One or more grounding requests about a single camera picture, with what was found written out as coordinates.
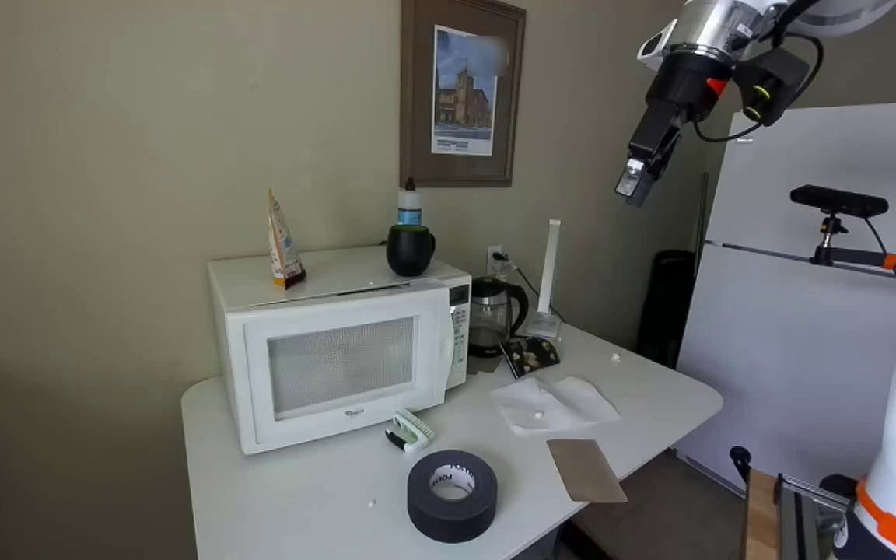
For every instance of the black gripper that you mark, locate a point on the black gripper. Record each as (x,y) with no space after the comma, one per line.
(681,92)

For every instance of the glass kettle with black handle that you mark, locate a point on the glass kettle with black handle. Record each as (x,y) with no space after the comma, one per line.
(495,314)

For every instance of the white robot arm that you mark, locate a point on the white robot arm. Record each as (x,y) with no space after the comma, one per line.
(729,29)

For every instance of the black tall speaker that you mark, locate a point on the black tall speaker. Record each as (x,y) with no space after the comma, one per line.
(668,305)

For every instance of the black snack packet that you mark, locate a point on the black snack packet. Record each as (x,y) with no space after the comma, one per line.
(531,354)

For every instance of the framed building picture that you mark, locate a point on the framed building picture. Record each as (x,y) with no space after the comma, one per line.
(460,67)

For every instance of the blue label bottle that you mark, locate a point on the blue label bottle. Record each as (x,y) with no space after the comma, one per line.
(409,207)

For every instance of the white refrigerator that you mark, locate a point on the white refrigerator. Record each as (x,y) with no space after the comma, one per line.
(799,354)

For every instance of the white plastic bag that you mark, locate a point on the white plastic bag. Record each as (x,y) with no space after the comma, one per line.
(552,405)

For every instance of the brown cardboard piece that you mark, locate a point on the brown cardboard piece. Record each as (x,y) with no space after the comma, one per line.
(587,471)

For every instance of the small green white box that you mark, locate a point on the small green white box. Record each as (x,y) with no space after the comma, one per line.
(409,434)

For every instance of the white microwave oven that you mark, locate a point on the white microwave oven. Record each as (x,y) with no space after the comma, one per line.
(344,348)

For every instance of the black tape roll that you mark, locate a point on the black tape roll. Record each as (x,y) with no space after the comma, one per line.
(452,495)

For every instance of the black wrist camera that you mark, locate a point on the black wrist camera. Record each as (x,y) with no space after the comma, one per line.
(769,86)

